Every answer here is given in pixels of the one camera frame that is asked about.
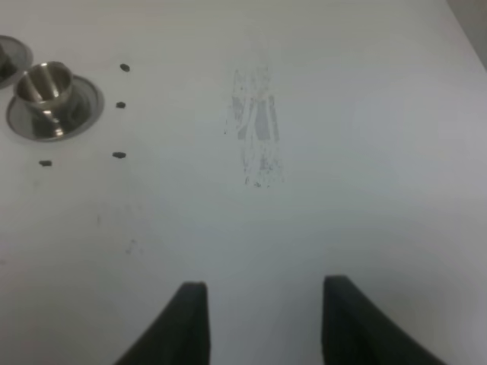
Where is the steel saucer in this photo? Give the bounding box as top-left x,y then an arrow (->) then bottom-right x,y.
0,35 -> 33,89
6,76 -> 104,142

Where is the right steel teacup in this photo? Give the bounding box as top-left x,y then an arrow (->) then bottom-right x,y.
14,61 -> 74,138

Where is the right steel saucer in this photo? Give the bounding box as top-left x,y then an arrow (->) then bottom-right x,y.
6,76 -> 104,142

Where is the left steel saucer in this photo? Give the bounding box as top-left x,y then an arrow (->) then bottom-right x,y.
0,35 -> 33,89

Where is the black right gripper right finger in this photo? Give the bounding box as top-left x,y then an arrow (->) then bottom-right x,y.
321,275 -> 443,365

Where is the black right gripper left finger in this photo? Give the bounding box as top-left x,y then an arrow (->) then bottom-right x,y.
117,282 -> 209,364

